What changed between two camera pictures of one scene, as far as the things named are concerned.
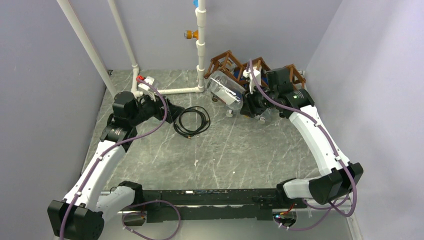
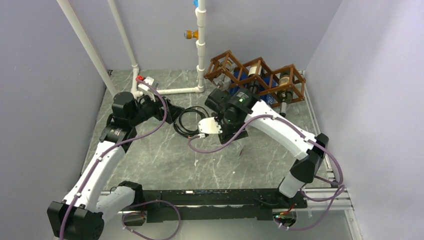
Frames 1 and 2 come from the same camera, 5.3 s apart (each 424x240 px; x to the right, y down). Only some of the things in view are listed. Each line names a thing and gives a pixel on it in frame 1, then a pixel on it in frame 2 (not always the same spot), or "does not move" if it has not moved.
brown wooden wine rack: (227, 62) does not move
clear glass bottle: (153, 81) does not move
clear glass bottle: (224, 89) -> (233, 151)
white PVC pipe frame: (200, 46) does not move
